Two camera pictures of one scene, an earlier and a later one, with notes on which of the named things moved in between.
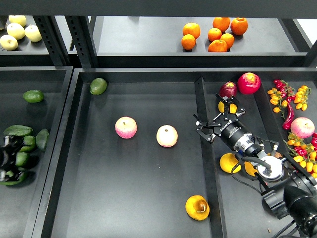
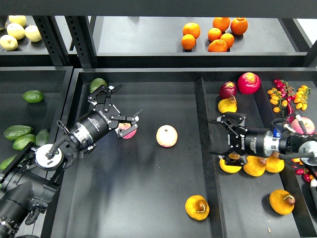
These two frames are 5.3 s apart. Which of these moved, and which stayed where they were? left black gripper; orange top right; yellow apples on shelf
Moved: left black gripper
Stayed: yellow apples on shelf; orange top right
